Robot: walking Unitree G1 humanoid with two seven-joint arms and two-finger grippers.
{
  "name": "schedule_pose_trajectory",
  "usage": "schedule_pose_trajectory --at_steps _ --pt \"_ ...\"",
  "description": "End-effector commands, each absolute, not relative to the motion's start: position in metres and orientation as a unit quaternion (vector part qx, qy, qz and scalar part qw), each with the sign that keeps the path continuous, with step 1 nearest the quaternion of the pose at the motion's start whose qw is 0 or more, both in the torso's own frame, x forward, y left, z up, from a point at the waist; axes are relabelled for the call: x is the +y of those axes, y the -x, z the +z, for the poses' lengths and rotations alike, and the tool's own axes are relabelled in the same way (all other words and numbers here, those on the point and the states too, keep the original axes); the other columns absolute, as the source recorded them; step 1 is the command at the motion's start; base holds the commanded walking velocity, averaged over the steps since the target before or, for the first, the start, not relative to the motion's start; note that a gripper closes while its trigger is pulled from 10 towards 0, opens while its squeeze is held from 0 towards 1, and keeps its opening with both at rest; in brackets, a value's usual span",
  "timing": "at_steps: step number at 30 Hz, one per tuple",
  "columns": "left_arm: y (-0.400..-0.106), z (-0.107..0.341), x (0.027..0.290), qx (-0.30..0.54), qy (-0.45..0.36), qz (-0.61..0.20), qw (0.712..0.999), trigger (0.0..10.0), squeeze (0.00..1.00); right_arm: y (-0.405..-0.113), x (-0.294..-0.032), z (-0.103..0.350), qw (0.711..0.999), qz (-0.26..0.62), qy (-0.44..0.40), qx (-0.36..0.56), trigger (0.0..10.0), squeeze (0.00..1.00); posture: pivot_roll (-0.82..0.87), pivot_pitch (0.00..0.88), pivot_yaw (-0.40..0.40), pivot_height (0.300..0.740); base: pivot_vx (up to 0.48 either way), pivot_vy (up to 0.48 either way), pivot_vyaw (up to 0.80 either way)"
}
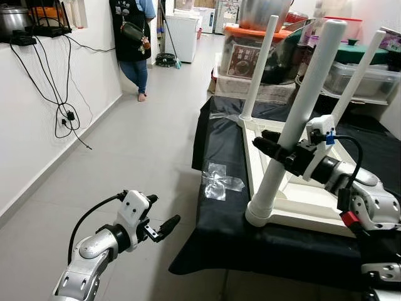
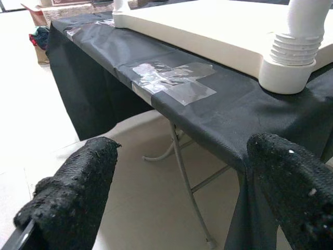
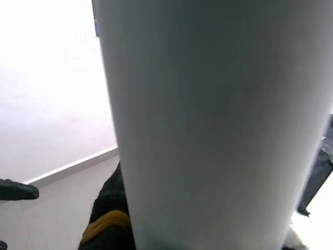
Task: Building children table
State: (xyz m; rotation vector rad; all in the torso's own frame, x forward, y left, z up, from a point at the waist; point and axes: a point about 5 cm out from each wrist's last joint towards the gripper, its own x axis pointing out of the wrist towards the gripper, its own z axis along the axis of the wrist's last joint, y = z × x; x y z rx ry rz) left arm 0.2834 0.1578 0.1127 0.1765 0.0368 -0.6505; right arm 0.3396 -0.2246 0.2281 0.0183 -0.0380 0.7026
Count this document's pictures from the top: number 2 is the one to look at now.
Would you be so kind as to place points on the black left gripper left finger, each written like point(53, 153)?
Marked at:
point(75, 198)

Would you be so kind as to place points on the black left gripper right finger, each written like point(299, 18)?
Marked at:
point(299, 198)

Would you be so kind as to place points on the white plastic table leg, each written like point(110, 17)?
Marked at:
point(121, 5)
point(304, 20)

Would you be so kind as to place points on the black tablecloth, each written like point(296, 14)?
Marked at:
point(234, 112)

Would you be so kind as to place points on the grey metal table leg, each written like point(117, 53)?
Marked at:
point(182, 166)

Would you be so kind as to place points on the brown box of clothes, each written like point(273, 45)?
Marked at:
point(41, 56)

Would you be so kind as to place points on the clear tape cross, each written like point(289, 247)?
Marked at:
point(187, 93)

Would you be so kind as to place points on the clear tape strip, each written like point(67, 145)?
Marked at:
point(71, 32)

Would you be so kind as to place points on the white plastic table top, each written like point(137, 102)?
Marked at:
point(208, 34)

